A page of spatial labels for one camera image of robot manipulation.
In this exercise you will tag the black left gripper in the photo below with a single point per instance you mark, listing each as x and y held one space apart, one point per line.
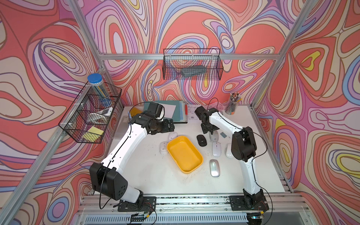
165 127

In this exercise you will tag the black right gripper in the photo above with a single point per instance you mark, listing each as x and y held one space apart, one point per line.
205 131

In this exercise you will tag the white mouse with logo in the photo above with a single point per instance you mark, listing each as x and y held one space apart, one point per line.
172 136

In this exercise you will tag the grey white round mouse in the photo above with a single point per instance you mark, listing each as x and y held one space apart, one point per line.
214 136

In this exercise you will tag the black mouse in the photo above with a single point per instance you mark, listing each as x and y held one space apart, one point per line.
201 140

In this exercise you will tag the pale pink mouse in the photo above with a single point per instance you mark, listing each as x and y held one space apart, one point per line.
229 151

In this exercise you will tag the yellow storage box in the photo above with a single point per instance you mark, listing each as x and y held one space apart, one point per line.
186 156

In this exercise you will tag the silver mouse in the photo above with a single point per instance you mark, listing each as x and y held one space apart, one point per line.
214 168

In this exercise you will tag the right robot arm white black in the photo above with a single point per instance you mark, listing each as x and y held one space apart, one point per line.
243 148

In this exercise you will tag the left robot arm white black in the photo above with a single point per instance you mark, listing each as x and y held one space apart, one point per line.
106 177

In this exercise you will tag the printed drawing sheet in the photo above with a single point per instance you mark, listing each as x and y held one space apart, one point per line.
191 115

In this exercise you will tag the white paper sheet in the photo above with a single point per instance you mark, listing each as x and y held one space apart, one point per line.
169 110

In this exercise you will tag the green folder stack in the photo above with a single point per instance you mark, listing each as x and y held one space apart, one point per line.
180 115

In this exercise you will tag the pink transparent case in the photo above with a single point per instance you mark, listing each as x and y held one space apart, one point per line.
217 106

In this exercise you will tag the clear pen cup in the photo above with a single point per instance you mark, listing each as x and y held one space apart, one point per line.
233 102

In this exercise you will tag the grey item in back basket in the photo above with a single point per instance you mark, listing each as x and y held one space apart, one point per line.
193 71

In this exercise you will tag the white item in left basket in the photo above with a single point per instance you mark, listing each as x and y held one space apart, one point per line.
106 112

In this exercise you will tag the yellow sticky notes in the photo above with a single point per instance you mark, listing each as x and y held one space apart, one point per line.
93 134

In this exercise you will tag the blue lid pencil jar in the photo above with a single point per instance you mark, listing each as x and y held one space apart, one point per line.
98 85

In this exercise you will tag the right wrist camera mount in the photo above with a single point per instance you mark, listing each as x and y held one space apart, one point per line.
204 114

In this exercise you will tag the black wire basket back wall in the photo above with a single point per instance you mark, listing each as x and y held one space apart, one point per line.
174 59

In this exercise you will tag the black wire basket wall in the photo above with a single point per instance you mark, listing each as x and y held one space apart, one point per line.
82 114
174 59

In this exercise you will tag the black wire basket left wall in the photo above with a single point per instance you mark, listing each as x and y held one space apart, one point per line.
82 114

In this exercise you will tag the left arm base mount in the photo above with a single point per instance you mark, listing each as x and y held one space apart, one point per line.
143 204

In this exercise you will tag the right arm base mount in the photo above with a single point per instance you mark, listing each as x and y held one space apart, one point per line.
246 203

